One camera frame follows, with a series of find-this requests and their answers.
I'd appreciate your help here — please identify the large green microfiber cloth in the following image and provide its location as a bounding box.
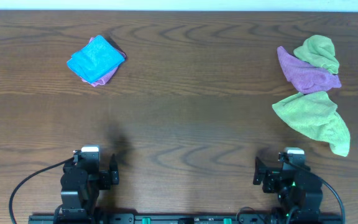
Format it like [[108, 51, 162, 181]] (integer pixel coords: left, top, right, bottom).
[[272, 91, 351, 157]]

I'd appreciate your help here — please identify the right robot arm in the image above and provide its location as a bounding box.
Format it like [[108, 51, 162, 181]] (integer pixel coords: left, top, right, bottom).
[[253, 152, 323, 224]]

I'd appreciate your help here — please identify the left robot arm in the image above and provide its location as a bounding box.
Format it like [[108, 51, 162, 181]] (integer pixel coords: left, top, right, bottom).
[[53, 151, 119, 223]]

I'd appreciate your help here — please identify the crumpled purple cloth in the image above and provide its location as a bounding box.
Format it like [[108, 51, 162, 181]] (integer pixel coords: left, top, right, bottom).
[[277, 46, 342, 94]]

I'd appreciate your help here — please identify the crumpled green cloth top right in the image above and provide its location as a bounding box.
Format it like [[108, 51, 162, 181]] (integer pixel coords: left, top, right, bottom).
[[293, 35, 340, 75]]

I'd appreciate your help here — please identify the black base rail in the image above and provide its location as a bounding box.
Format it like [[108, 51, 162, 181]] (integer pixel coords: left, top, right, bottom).
[[28, 213, 342, 224]]

